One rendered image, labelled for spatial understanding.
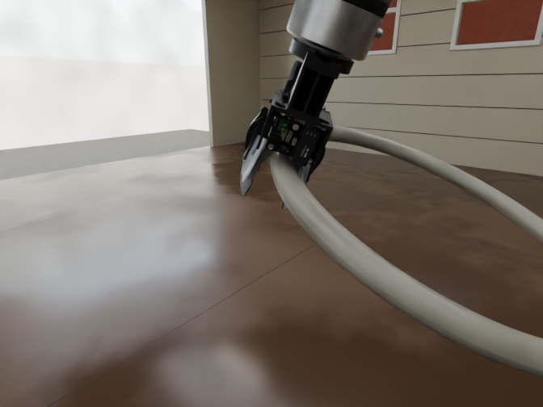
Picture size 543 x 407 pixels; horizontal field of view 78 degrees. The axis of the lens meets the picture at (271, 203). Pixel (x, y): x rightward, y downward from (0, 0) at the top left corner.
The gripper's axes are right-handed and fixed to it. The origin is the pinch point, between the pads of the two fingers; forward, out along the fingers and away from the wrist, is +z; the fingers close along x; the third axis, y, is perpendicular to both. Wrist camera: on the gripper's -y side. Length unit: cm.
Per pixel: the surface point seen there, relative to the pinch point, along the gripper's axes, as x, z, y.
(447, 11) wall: 222, -91, -609
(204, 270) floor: -10, 163, -148
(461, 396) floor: 121, 95, -51
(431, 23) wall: 212, -69, -619
